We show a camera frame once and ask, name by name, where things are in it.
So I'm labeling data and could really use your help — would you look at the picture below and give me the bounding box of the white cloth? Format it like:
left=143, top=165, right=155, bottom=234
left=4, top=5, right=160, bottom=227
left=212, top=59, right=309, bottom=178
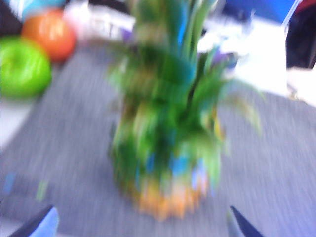
left=63, top=0, right=289, bottom=97

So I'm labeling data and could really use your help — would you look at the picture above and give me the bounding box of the orange round fruit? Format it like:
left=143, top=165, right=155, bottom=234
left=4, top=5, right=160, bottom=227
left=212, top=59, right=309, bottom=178
left=21, top=9, right=77, bottom=62

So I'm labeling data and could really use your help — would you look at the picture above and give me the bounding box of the teal patterned fabric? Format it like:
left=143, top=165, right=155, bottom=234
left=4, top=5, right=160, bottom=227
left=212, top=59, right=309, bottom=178
left=19, top=0, right=67, bottom=18

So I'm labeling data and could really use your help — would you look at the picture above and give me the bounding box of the orange plastic pineapple green crown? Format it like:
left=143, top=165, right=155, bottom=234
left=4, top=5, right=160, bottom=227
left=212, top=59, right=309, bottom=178
left=106, top=0, right=265, bottom=222

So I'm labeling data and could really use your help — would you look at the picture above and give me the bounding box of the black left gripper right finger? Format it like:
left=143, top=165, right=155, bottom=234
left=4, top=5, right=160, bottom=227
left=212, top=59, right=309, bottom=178
left=227, top=205, right=265, bottom=237

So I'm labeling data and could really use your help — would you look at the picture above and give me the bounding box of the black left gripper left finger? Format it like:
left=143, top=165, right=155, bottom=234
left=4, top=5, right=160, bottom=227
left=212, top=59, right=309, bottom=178
left=8, top=204, right=60, bottom=237

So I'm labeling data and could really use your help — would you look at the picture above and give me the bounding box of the green apple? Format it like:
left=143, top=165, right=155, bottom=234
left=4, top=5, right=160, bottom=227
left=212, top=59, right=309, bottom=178
left=0, top=36, right=53, bottom=98

